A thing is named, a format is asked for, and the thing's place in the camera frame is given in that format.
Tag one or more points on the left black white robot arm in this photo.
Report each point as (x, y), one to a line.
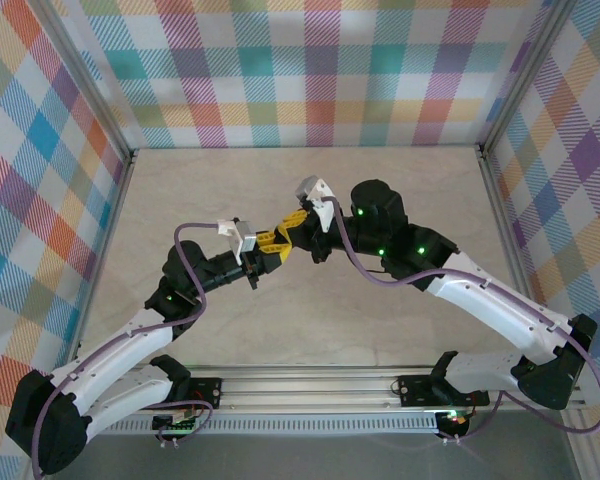
(120, 345)

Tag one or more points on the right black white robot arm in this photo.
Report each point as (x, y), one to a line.
(490, 300)

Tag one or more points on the left green circuit board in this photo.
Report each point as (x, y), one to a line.
(177, 422)

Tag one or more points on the right small circuit board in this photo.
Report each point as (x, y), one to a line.
(452, 419)

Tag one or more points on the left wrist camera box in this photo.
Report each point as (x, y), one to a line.
(242, 240)

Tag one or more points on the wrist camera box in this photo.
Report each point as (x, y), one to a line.
(242, 240)
(317, 192)

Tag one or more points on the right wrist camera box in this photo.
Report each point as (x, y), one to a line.
(317, 192)

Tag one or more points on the left aluminium table side rail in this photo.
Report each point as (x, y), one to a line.
(109, 225)

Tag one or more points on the aluminium table side rail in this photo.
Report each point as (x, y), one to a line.
(109, 225)
(505, 225)

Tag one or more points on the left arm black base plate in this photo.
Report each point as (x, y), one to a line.
(205, 392)

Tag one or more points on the right aluminium table side rail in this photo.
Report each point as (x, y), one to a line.
(505, 225)

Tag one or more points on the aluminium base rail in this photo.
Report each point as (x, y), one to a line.
(305, 387)

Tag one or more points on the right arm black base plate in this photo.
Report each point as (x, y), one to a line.
(415, 390)

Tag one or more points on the right aluminium frame post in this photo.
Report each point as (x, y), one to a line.
(525, 75)

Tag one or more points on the aluminium frame post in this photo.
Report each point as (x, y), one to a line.
(525, 75)
(80, 75)

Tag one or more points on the left aluminium frame post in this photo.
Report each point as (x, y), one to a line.
(80, 75)

